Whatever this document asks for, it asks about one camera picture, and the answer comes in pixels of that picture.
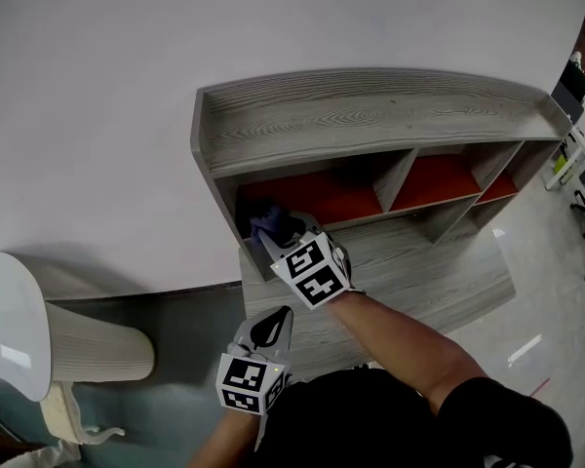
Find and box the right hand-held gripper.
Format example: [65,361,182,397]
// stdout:
[256,211,368,310]

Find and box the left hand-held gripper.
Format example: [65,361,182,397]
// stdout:
[215,305,293,416]

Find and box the dark blue wiping cloth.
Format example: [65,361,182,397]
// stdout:
[247,197,293,237]

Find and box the gray wooden shelf unit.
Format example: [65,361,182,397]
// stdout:
[190,67,574,282]

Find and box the person's right forearm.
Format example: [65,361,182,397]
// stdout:
[329,290,491,416]

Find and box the person's left forearm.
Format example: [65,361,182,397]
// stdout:
[187,407,262,468]

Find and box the yellow-green storage bin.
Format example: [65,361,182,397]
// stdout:
[554,153,579,185]

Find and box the black computer monitor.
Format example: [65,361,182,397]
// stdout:
[563,59,585,101]

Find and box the person's black clothing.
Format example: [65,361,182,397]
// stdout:
[262,368,574,468]

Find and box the cream wrapped furniture piece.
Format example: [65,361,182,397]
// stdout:
[0,380,127,468]

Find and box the white round table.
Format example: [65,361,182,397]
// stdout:
[0,251,156,403]

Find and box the red floor tape line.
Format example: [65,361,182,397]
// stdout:
[527,377,552,399]

